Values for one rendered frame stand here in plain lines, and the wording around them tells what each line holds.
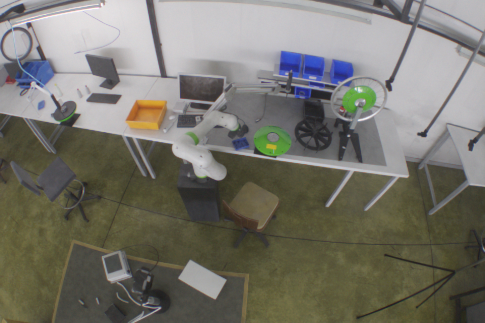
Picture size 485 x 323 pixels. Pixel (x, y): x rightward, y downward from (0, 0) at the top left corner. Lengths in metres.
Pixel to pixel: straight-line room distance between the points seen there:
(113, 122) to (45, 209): 1.77
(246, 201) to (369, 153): 1.24
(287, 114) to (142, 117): 1.47
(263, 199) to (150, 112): 1.41
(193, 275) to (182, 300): 0.18
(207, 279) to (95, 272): 0.80
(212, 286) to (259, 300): 1.07
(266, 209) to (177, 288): 1.04
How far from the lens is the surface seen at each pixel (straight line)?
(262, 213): 2.18
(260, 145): 1.98
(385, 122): 2.90
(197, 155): 1.51
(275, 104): 2.58
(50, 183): 3.00
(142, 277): 1.43
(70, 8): 2.63
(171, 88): 2.85
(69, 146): 4.23
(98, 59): 3.06
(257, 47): 2.55
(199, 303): 1.66
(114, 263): 1.78
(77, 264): 2.02
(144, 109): 2.67
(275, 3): 1.80
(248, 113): 2.45
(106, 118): 2.78
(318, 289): 2.76
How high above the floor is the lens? 2.62
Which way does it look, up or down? 51 degrees down
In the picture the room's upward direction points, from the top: 2 degrees clockwise
